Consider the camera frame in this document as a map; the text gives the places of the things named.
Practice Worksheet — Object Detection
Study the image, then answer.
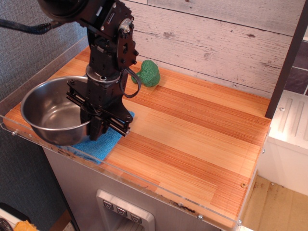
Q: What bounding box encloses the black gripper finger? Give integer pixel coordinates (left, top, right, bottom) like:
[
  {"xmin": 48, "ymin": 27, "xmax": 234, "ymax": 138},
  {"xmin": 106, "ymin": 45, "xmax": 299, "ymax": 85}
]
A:
[
  {"xmin": 80, "ymin": 108, "xmax": 92, "ymax": 124},
  {"xmin": 90, "ymin": 116, "xmax": 109, "ymax": 141}
]

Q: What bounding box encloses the dark right shelf post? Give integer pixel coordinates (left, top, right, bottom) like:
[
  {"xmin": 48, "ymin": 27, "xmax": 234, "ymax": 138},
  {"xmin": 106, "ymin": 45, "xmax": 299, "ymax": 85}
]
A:
[{"xmin": 265, "ymin": 0, "xmax": 308, "ymax": 119}]

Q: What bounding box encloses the green toy broccoli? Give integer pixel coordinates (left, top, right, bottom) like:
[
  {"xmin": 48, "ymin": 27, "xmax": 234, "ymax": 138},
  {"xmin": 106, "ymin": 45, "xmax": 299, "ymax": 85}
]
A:
[{"xmin": 136, "ymin": 60, "xmax": 160, "ymax": 87}]

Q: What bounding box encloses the blue cloth napkin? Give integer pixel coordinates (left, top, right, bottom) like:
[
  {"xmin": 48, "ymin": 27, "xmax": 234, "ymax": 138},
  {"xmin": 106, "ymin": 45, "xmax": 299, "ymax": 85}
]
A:
[{"xmin": 68, "ymin": 109, "xmax": 135, "ymax": 166}]

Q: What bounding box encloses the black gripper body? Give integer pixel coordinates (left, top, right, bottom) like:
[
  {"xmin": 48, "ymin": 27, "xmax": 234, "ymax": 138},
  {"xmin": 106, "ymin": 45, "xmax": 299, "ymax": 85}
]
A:
[{"xmin": 67, "ymin": 72, "xmax": 133, "ymax": 137}]

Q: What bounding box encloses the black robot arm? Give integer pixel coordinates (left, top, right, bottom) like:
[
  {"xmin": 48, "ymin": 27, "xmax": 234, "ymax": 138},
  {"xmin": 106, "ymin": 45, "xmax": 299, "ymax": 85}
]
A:
[{"xmin": 39, "ymin": 0, "xmax": 141, "ymax": 141}]

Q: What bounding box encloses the stainless steel bowl pan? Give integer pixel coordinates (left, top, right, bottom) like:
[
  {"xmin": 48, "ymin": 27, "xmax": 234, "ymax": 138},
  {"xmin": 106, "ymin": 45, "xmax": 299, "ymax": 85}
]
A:
[{"xmin": 21, "ymin": 76, "xmax": 90, "ymax": 146}]

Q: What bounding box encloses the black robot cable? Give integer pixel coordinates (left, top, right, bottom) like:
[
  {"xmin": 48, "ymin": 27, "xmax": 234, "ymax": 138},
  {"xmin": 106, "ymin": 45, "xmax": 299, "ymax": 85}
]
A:
[{"xmin": 0, "ymin": 18, "xmax": 61, "ymax": 35}]

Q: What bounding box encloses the clear acrylic table guard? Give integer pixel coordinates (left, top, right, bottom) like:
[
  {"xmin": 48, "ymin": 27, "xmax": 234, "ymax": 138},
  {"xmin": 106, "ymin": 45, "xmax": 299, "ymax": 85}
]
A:
[{"xmin": 0, "ymin": 36, "xmax": 271, "ymax": 229}]

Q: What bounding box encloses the grey cabinet with dispenser panel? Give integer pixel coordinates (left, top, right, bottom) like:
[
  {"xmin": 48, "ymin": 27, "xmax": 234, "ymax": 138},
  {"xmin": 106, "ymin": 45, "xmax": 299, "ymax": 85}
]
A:
[{"xmin": 44, "ymin": 149, "xmax": 218, "ymax": 231}]

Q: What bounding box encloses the orange object at corner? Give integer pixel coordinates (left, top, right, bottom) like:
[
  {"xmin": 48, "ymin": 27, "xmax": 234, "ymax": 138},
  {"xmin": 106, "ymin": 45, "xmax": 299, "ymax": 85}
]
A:
[{"xmin": 13, "ymin": 220, "xmax": 37, "ymax": 231}]

